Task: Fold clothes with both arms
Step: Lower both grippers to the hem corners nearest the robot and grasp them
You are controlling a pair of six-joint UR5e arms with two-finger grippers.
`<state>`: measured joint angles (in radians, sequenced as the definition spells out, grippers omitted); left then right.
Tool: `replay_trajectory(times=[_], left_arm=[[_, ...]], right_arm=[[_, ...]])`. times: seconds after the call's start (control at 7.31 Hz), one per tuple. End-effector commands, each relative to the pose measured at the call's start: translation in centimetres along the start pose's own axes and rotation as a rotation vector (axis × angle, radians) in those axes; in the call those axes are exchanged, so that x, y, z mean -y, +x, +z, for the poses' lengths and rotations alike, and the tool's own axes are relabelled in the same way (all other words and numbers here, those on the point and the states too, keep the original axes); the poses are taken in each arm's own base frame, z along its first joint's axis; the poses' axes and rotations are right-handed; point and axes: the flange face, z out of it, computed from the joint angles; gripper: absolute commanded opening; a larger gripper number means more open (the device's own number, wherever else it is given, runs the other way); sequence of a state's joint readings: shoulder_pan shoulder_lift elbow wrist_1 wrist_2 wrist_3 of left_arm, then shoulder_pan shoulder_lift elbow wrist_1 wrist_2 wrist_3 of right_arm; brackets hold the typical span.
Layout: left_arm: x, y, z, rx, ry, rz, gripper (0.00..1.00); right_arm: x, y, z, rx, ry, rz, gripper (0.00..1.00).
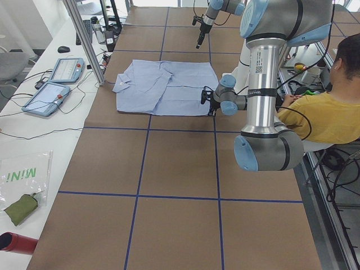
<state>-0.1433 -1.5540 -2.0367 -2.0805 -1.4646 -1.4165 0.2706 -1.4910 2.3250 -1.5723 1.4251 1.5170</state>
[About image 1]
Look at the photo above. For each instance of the blue teach pendant far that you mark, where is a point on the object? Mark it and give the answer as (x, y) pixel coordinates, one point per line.
(67, 70)

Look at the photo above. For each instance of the blue teach pendant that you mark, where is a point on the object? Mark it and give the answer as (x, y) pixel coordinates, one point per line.
(67, 70)
(47, 99)

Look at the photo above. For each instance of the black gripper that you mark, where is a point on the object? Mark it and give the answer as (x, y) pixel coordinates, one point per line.
(213, 106)
(203, 28)

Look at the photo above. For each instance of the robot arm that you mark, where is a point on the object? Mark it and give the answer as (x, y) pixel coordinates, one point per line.
(207, 20)
(265, 143)

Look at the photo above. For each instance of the green folded cloth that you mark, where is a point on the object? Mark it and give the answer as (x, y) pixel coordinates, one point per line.
(22, 208)

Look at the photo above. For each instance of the person in yellow shirt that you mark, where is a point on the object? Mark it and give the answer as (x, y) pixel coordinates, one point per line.
(330, 117)

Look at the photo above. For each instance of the blue teach pendant near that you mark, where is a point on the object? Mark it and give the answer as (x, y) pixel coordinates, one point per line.
(47, 99)

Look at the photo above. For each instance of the red cylinder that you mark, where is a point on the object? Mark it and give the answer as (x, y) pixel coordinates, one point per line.
(12, 242)

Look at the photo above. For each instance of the light blue striped shirt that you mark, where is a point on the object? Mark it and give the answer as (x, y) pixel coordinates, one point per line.
(164, 88)

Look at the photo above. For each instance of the clear plastic bag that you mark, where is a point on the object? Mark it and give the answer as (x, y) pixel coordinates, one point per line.
(25, 174)

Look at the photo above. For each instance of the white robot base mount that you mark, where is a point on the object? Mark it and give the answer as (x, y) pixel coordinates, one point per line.
(241, 72)

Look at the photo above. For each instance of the aluminium profile post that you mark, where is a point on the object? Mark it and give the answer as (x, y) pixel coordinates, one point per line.
(77, 20)

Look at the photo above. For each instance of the black computer mouse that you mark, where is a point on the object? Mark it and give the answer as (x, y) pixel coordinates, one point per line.
(63, 49)

